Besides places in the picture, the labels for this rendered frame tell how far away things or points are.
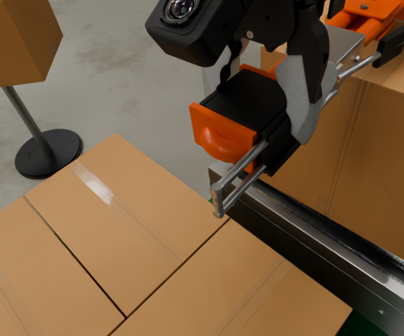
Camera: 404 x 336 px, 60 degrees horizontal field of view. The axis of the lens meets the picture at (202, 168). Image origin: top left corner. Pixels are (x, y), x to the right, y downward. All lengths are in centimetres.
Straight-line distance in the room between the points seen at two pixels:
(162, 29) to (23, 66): 147
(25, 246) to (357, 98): 99
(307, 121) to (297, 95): 3
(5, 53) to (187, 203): 98
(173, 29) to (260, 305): 81
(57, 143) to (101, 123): 30
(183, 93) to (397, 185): 187
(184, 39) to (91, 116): 226
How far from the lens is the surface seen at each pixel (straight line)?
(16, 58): 166
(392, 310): 102
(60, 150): 225
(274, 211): 100
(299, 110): 29
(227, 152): 30
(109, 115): 241
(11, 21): 158
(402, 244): 87
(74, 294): 106
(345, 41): 43
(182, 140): 208
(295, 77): 28
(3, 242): 126
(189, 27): 21
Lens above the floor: 144
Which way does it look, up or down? 49 degrees down
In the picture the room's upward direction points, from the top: 9 degrees counter-clockwise
